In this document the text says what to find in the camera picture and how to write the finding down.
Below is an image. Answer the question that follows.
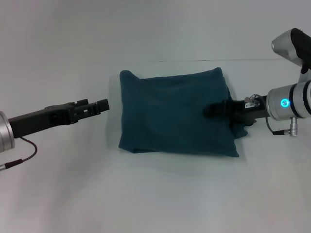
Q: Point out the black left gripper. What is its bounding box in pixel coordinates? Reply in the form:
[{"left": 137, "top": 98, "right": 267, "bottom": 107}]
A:
[{"left": 7, "top": 98, "right": 110, "bottom": 139}]

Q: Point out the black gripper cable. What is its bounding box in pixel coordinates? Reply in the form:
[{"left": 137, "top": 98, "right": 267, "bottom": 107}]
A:
[
  {"left": 0, "top": 136, "right": 38, "bottom": 171},
  {"left": 265, "top": 116, "right": 292, "bottom": 136}
]

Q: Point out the teal blue t-shirt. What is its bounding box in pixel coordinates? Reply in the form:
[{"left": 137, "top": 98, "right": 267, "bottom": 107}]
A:
[{"left": 118, "top": 67, "right": 249, "bottom": 159}]

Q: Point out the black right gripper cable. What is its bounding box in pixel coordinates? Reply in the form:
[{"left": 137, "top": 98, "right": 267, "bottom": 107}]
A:
[{"left": 265, "top": 116, "right": 292, "bottom": 136}]

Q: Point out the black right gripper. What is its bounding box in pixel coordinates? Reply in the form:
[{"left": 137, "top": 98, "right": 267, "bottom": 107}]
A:
[{"left": 202, "top": 95, "right": 271, "bottom": 127}]

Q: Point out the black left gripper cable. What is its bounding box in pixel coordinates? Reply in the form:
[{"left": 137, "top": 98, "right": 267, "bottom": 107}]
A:
[{"left": 0, "top": 136, "right": 38, "bottom": 171}]

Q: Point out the clear cable plug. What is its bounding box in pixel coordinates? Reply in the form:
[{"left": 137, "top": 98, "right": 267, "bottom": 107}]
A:
[{"left": 244, "top": 94, "right": 261, "bottom": 105}]

